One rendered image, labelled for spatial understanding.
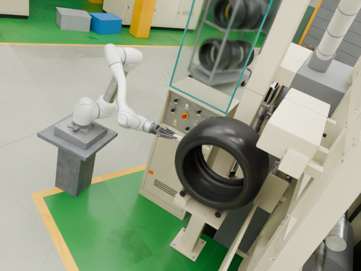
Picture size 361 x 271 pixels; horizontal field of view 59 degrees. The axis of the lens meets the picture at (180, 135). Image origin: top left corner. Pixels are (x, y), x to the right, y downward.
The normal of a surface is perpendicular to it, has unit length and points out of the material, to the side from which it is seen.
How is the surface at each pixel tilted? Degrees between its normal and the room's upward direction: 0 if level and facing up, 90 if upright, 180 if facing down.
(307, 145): 90
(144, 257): 0
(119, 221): 0
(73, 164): 90
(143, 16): 90
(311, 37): 90
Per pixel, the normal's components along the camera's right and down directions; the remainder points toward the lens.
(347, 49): -0.76, 0.16
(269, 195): -0.46, 0.38
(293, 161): -0.36, 0.11
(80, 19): 0.49, 0.58
